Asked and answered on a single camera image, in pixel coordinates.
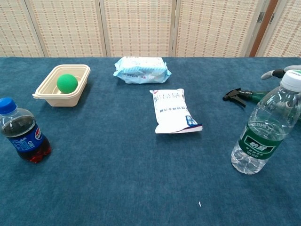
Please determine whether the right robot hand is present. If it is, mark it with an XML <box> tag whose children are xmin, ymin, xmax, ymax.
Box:
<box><xmin>260</xmin><ymin>65</ymin><xmax>301</xmax><ymax>81</ymax></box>

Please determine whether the green spray bottle black trigger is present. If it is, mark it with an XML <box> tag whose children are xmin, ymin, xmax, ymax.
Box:
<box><xmin>222</xmin><ymin>87</ymin><xmax>301</xmax><ymax>122</ymax></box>

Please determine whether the clear water bottle green label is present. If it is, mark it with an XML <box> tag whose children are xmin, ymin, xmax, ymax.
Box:
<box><xmin>230</xmin><ymin>69</ymin><xmax>301</xmax><ymax>175</ymax></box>

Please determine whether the small Pepsi cola bottle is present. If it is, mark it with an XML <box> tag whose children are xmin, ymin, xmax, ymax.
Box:
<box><xmin>0</xmin><ymin>97</ymin><xmax>52</xmax><ymax>163</ymax></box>

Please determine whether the white pouch with blue print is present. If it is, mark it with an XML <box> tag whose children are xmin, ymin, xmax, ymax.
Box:
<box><xmin>149</xmin><ymin>88</ymin><xmax>204</xmax><ymax>134</ymax></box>

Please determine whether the light blue wet wipes pack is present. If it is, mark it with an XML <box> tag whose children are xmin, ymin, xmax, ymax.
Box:
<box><xmin>113</xmin><ymin>56</ymin><xmax>172</xmax><ymax>85</ymax></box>

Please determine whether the beige woven folding screen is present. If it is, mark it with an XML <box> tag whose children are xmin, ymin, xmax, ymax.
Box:
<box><xmin>0</xmin><ymin>0</ymin><xmax>301</xmax><ymax>58</ymax></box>

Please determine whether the blue table cloth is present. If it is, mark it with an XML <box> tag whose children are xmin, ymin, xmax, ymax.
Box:
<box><xmin>0</xmin><ymin>56</ymin><xmax>301</xmax><ymax>226</ymax></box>

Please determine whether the green ball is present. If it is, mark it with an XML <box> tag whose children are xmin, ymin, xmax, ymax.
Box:
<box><xmin>56</xmin><ymin>73</ymin><xmax>79</xmax><ymax>94</ymax></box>

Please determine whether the beige plastic food container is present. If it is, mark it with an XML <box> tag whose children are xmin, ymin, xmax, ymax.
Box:
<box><xmin>32</xmin><ymin>64</ymin><xmax>91</xmax><ymax>107</ymax></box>

